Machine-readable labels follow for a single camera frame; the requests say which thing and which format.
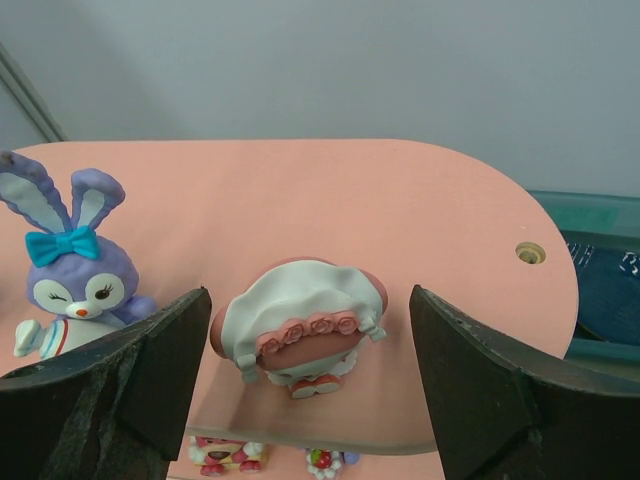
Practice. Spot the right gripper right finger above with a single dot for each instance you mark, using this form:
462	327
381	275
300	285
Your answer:
501	409

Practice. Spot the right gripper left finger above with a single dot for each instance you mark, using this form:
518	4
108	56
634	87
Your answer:
115	408

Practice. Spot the red strawberry cake toy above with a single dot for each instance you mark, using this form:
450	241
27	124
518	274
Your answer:
217	456

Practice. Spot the purple bunny striped shirt toy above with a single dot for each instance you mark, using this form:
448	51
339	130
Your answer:
86	281

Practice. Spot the purple long-ear bunny toy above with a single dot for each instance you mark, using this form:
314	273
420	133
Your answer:
328	464

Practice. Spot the pink bonnet melody toy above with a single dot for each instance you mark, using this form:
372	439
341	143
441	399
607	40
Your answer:
301	322

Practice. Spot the pink three-tier toy shelf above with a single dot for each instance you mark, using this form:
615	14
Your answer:
216	214

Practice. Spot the teal plastic bin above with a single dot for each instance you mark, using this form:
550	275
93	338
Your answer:
602	237

